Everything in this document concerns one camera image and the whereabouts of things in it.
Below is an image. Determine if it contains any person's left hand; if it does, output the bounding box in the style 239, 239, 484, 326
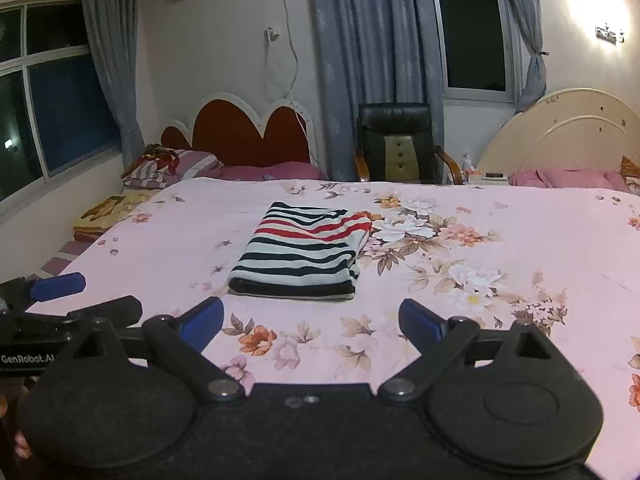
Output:
0, 391, 33, 462

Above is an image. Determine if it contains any grey-blue curtain beside large window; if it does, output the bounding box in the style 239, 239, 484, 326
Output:
78, 0, 146, 169

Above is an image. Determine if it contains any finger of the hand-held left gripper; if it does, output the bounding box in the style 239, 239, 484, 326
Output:
65, 295, 144, 329
0, 272, 87, 312

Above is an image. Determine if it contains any dark pink pillow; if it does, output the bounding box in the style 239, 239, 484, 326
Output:
199, 161, 329, 182

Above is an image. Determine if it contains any yellow patterned blanket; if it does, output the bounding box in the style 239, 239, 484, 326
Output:
72, 189, 162, 242

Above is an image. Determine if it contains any red heart-shaped headboard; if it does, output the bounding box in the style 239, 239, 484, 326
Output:
160, 92, 314, 167

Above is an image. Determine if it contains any small dark window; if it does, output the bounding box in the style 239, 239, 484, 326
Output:
424, 0, 522, 107

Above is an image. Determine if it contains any large multi-pane window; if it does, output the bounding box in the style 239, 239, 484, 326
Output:
0, 0, 127, 217

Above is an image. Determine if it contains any striped pink pillow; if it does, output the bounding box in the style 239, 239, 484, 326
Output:
122, 149, 224, 191

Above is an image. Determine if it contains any red patterned cloth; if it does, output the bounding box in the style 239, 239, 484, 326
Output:
124, 143, 182, 177

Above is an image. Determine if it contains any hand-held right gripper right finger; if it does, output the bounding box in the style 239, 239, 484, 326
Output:
377, 298, 557, 406

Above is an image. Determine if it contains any pink floral bedsheet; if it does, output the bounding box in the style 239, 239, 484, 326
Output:
25, 177, 640, 480

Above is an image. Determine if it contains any black leather armchair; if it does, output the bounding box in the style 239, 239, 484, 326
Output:
353, 102, 464, 185

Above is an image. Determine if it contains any white wall cable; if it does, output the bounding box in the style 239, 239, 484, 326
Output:
265, 0, 309, 137

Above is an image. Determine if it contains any wall light fixture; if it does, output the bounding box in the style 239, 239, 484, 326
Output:
594, 22, 626, 44

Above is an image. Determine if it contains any tied grey-blue curtain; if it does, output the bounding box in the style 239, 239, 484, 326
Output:
492, 0, 549, 114

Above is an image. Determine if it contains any cream arched headboard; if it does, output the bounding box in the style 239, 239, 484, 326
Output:
477, 87, 640, 175

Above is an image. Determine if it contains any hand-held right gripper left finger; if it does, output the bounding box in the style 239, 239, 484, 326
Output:
65, 296, 247, 404

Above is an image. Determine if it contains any wide grey-blue curtain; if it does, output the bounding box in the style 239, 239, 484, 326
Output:
305, 0, 447, 182

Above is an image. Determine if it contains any light pink pillow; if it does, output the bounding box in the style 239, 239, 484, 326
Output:
508, 167, 632, 193

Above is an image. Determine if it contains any striped knit shirt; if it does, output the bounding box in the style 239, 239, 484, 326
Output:
227, 201, 374, 302

